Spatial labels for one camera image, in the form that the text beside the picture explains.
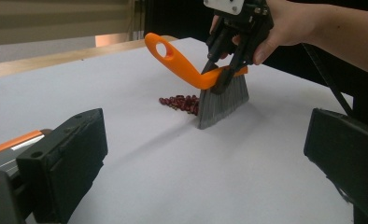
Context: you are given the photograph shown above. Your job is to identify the orange-handled grey bristle brush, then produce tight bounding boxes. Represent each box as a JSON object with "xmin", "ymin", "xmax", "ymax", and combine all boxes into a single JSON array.
[{"xmin": 144, "ymin": 32, "xmax": 250, "ymax": 131}]

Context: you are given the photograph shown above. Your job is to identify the red kidney beans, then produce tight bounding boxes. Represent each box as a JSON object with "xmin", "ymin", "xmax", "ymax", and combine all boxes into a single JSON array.
[{"xmin": 159, "ymin": 94, "xmax": 202, "ymax": 117}]

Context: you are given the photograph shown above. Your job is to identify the light wooden desk frame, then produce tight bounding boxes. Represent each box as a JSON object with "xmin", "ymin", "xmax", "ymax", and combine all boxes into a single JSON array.
[{"xmin": 0, "ymin": 0, "xmax": 144, "ymax": 48}]

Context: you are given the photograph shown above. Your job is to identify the grey dustpan with orange edge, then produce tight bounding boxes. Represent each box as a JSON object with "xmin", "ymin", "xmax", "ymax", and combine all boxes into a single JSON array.
[{"xmin": 0, "ymin": 128, "xmax": 54, "ymax": 176}]

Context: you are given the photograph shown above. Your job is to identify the black strap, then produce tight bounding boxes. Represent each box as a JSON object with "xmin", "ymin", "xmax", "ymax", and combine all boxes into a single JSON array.
[{"xmin": 301, "ymin": 43, "xmax": 355, "ymax": 118}]

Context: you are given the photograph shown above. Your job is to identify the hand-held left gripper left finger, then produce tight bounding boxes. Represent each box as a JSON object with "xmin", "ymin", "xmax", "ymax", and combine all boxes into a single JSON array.
[{"xmin": 15, "ymin": 107, "xmax": 109, "ymax": 224}]

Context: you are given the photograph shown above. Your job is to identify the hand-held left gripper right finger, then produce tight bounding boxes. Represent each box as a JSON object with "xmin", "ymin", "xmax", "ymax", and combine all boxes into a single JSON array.
[{"xmin": 303, "ymin": 107, "xmax": 368, "ymax": 224}]

